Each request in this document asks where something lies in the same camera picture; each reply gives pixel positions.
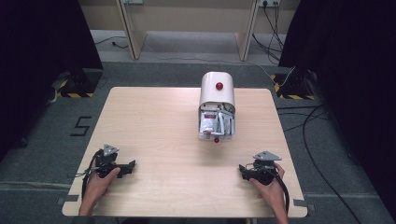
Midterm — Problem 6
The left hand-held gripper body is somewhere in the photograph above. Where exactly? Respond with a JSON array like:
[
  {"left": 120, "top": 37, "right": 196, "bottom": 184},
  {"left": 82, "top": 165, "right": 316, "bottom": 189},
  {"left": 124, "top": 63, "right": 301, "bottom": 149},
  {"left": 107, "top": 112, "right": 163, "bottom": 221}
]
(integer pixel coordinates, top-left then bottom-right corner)
[{"left": 92, "top": 144, "right": 126, "bottom": 179}]

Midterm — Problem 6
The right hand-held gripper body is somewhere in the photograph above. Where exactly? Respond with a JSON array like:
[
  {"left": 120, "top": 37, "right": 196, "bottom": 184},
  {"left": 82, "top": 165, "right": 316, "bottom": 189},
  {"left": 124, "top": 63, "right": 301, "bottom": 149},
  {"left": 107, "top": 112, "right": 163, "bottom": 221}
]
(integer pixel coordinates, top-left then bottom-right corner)
[{"left": 246, "top": 150, "right": 283, "bottom": 186}]

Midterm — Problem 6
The white rounded storage cabinet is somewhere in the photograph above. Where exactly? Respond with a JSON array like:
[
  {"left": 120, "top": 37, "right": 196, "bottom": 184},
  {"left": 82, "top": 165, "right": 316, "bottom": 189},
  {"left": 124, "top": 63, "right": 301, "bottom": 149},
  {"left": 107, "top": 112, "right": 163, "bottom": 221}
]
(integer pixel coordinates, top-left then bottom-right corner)
[{"left": 198, "top": 71, "right": 236, "bottom": 115}]

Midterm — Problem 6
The person's right hand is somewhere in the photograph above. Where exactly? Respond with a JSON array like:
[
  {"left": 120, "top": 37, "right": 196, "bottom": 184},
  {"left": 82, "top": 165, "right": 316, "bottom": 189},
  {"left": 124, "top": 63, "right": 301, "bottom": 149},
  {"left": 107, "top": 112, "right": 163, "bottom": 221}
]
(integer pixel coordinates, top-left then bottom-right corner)
[{"left": 249, "top": 162, "right": 288, "bottom": 210}]

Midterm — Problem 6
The person's left hand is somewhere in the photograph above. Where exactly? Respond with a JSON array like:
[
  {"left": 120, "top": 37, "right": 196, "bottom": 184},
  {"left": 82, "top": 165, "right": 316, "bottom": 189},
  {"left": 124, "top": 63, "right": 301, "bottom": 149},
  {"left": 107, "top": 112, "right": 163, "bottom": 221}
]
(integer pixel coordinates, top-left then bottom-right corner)
[{"left": 81, "top": 167, "right": 121, "bottom": 203}]

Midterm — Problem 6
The pile of white sachets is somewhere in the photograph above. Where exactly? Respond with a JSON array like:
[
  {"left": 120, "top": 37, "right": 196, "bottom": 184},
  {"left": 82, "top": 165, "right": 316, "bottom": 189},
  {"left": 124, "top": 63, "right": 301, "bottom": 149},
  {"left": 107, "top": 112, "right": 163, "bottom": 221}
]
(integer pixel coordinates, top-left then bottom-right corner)
[{"left": 200, "top": 105, "right": 235, "bottom": 136}]

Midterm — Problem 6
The black yellow striped stand base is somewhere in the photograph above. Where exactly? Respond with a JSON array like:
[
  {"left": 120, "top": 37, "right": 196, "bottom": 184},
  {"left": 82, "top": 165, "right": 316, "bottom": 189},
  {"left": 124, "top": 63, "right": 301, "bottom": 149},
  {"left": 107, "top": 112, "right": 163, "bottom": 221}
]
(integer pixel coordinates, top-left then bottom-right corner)
[
  {"left": 270, "top": 72, "right": 318, "bottom": 101},
  {"left": 57, "top": 68, "right": 105, "bottom": 99}
]

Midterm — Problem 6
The black curtain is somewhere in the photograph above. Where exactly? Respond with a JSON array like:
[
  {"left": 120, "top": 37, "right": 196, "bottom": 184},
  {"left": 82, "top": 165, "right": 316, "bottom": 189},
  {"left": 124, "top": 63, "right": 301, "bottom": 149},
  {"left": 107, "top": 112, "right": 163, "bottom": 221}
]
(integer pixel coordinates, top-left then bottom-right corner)
[
  {"left": 0, "top": 0, "right": 105, "bottom": 161},
  {"left": 277, "top": 0, "right": 396, "bottom": 220}
]

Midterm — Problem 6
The beige wooden furniture panel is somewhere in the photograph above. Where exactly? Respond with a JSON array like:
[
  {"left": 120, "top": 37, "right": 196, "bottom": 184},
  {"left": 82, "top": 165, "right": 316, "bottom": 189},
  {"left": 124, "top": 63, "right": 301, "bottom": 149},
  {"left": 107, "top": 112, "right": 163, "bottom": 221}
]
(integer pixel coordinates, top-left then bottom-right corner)
[
  {"left": 234, "top": 0, "right": 262, "bottom": 63},
  {"left": 115, "top": 0, "right": 149, "bottom": 61}
]

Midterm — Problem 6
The left hand-held gripper black cable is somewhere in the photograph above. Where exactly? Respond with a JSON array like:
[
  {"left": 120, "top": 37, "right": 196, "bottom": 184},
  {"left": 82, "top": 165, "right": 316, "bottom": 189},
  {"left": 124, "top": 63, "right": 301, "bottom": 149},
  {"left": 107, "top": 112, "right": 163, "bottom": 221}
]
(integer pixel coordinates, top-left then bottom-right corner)
[{"left": 75, "top": 148, "right": 105, "bottom": 200}]

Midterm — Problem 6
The hand-held gripper black cable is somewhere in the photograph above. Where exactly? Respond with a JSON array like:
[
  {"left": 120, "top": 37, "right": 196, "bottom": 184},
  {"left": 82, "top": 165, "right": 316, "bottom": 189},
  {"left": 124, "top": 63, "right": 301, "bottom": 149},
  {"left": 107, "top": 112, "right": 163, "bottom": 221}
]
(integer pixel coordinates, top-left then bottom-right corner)
[
  {"left": 75, "top": 148, "right": 105, "bottom": 200},
  {"left": 270, "top": 170, "right": 291, "bottom": 216}
]

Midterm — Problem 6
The right hand-held gripper black cable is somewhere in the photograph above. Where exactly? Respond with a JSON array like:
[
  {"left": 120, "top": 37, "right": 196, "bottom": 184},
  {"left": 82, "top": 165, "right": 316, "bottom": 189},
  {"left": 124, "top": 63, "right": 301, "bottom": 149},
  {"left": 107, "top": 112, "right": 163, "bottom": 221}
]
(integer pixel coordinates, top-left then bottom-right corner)
[{"left": 270, "top": 170, "right": 291, "bottom": 216}]

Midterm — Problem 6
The long black floor cable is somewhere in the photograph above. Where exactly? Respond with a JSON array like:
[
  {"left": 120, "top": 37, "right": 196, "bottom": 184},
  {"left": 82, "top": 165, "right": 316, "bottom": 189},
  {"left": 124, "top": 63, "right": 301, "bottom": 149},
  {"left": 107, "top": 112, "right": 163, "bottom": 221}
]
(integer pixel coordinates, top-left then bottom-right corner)
[{"left": 276, "top": 105, "right": 363, "bottom": 224}]

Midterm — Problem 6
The short black floor cable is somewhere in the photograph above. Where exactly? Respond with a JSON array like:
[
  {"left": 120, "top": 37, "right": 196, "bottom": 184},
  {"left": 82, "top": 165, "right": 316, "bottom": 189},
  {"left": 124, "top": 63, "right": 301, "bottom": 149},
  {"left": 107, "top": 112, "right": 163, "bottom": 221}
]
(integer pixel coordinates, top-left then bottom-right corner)
[{"left": 94, "top": 35, "right": 130, "bottom": 50}]

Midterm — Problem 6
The bundle of black socket cables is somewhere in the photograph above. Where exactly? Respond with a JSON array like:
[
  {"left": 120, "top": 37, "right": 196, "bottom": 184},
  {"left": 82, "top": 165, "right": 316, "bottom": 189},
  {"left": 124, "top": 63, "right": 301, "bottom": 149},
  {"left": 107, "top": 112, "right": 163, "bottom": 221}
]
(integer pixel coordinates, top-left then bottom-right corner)
[{"left": 251, "top": 2, "right": 286, "bottom": 65}]

